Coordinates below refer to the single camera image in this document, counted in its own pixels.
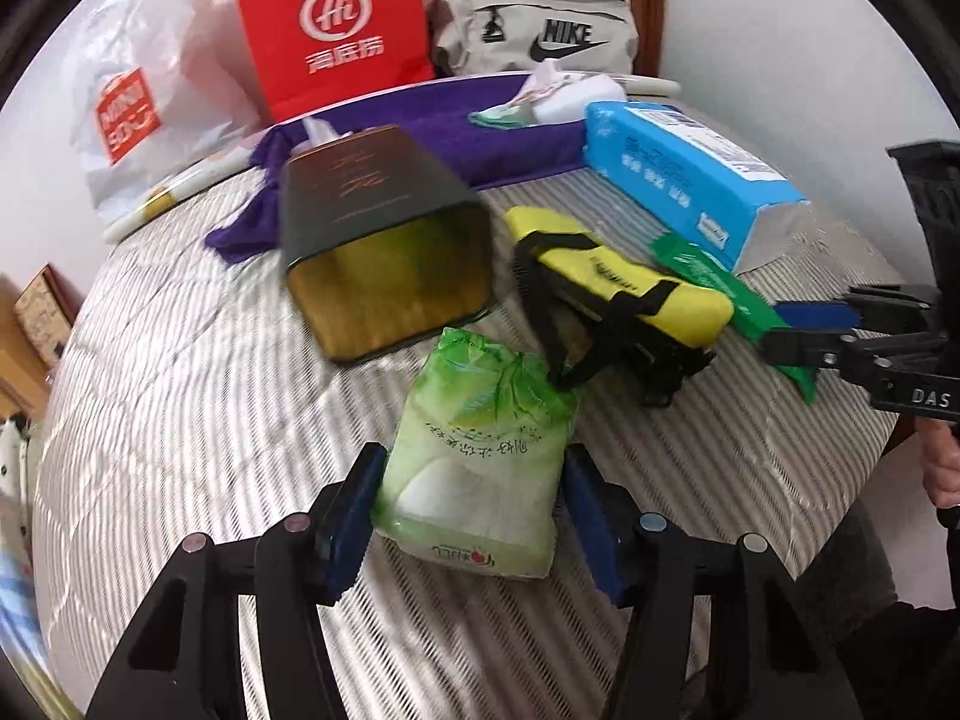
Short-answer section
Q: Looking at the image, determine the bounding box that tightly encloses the yellow Adidas pouch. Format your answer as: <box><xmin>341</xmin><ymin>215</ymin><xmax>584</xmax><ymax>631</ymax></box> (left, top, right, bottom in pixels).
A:
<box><xmin>505</xmin><ymin>206</ymin><xmax>734</xmax><ymax>408</ymax></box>

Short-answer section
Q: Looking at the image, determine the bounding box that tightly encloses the white Miniso plastic bag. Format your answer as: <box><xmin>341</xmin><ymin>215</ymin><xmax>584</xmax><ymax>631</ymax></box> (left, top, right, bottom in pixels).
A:
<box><xmin>62</xmin><ymin>0</ymin><xmax>259</xmax><ymax>224</ymax></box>

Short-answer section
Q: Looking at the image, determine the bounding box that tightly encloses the green tissue pack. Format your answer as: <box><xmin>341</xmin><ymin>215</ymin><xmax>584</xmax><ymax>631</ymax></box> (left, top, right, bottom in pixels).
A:
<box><xmin>371</xmin><ymin>328</ymin><xmax>578</xmax><ymax>580</ymax></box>

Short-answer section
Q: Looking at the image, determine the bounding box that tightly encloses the person right hand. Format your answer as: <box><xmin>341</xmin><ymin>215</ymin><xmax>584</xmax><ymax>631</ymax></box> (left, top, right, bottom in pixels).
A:
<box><xmin>914</xmin><ymin>418</ymin><xmax>960</xmax><ymax>509</ymax></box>

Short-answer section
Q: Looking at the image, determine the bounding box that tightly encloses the beige Nike bag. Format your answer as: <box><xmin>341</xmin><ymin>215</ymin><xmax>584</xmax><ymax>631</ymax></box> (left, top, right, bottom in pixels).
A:
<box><xmin>430</xmin><ymin>0</ymin><xmax>640</xmax><ymax>75</ymax></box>

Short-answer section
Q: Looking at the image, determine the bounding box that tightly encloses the green wet wipe packet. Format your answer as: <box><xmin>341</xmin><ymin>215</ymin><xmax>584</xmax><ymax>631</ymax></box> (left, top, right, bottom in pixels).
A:
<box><xmin>647</xmin><ymin>230</ymin><xmax>820</xmax><ymax>405</ymax></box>

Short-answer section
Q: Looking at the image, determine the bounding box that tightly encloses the brown decorated box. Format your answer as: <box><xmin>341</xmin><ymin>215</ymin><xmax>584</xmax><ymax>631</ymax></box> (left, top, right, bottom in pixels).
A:
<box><xmin>13</xmin><ymin>265</ymin><xmax>76</xmax><ymax>371</ymax></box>

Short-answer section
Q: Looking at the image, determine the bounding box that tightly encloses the white plush toy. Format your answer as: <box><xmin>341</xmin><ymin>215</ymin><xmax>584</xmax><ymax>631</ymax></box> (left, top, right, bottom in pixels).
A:
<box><xmin>2</xmin><ymin>413</ymin><xmax>43</xmax><ymax>541</ymax></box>

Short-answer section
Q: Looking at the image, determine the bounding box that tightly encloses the white sponge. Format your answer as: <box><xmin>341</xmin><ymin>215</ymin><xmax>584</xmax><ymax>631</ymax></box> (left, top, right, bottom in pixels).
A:
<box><xmin>469</xmin><ymin>60</ymin><xmax>626</xmax><ymax>130</ymax></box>

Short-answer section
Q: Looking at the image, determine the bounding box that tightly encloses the red Haidilao paper bag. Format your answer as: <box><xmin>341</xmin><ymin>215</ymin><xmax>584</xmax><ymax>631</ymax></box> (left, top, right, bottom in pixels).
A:
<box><xmin>238</xmin><ymin>0</ymin><xmax>433</xmax><ymax>122</ymax></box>

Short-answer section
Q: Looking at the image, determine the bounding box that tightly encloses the dark tin box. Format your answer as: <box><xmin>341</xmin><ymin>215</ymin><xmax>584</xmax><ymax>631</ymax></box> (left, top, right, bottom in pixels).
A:
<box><xmin>278</xmin><ymin>125</ymin><xmax>494</xmax><ymax>366</ymax></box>

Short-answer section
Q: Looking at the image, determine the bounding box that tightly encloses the purple towel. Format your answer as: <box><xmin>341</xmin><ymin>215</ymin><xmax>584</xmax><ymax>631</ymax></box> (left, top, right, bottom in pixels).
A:
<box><xmin>205</xmin><ymin>73</ymin><xmax>586</xmax><ymax>265</ymax></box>

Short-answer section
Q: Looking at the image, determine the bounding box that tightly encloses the brown wooden door frame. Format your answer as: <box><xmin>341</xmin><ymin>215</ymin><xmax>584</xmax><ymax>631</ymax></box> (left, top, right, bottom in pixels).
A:
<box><xmin>628</xmin><ymin>0</ymin><xmax>667</xmax><ymax>80</ymax></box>

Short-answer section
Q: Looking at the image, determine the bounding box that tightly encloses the blue tissue pack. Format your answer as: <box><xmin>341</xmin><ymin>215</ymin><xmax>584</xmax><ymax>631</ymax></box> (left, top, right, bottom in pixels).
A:
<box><xmin>584</xmin><ymin>103</ymin><xmax>809</xmax><ymax>273</ymax></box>

